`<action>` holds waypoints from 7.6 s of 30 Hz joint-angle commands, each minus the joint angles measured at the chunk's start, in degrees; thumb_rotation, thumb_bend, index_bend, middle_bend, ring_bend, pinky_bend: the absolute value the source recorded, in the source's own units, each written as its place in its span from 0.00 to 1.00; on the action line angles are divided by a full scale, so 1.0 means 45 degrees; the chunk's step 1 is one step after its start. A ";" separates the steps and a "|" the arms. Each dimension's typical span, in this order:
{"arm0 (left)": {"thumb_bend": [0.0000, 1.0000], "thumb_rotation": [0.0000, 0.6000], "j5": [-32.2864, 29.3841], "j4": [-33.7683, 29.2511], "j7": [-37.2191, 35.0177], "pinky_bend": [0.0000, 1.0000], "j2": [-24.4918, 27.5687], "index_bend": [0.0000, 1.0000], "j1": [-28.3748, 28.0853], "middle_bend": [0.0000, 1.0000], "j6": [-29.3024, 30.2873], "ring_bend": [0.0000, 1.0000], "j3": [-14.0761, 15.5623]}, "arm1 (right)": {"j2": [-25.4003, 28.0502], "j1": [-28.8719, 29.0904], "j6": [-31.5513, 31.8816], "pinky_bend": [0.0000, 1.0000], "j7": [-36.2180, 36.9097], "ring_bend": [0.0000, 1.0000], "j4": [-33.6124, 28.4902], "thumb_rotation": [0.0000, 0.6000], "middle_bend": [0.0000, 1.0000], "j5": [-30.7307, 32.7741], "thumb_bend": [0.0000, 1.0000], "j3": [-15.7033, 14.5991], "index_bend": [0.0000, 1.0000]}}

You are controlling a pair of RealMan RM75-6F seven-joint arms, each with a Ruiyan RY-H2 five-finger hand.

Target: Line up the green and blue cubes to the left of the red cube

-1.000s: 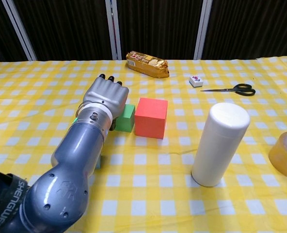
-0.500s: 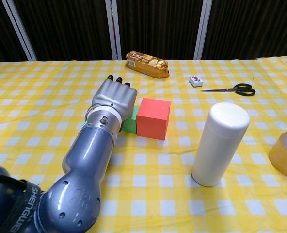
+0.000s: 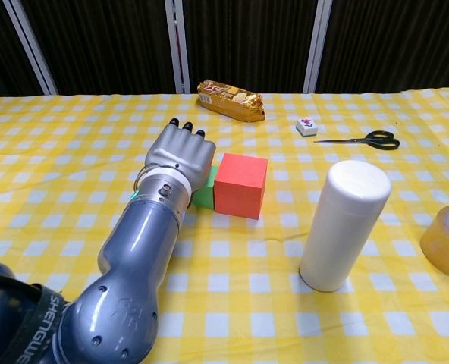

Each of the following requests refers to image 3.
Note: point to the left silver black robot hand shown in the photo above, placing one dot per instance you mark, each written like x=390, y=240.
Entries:
x=183, y=151

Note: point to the green cube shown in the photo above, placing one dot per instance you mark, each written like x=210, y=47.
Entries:
x=203, y=197

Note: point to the large red cube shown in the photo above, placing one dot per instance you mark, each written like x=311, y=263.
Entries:
x=239, y=189

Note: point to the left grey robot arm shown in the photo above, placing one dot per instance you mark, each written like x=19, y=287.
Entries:
x=133, y=246

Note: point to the gold biscuit packet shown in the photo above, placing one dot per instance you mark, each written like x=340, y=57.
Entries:
x=232, y=106

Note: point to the white mahjong tile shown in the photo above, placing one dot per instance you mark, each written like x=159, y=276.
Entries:
x=307, y=129

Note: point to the black pleated curtain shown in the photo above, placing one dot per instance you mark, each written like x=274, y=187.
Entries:
x=247, y=38

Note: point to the yellow checkered tablecloth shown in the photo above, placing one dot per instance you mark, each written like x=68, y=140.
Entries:
x=224, y=303

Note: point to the white cylindrical bottle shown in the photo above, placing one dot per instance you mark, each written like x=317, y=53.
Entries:
x=342, y=227

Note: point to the clear tape roll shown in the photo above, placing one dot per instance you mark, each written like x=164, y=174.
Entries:
x=437, y=246

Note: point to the aluminium frame post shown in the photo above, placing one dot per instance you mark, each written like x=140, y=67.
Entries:
x=317, y=45
x=179, y=45
x=30, y=45

